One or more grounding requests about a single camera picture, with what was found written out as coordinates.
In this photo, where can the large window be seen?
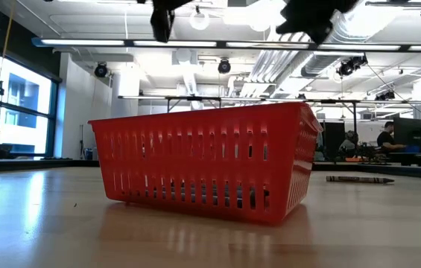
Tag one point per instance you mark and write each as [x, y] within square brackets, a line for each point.
[20, 111]

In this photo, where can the red plastic basket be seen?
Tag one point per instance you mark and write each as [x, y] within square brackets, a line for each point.
[206, 167]

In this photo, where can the white ceiling conduit bundle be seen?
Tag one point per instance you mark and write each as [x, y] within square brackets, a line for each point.
[277, 70]

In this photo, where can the blue bin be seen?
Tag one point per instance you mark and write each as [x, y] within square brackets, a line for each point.
[413, 149]

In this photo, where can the person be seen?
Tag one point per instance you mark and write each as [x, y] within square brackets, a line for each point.
[348, 143]
[387, 137]

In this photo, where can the silver round ceiling duct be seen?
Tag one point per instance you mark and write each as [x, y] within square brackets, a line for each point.
[322, 63]

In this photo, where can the black aluminium rig frame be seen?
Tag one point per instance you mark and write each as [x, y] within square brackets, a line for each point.
[27, 164]

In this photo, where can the black ceiling spotlight cluster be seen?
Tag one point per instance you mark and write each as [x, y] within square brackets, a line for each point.
[351, 65]
[385, 95]

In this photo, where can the overhead LED light bar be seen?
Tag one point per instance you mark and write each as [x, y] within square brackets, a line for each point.
[83, 42]

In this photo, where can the round ceiling lamp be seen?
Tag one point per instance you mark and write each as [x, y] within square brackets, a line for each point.
[199, 19]

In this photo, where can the black computer monitor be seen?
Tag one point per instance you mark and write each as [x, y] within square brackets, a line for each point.
[415, 130]

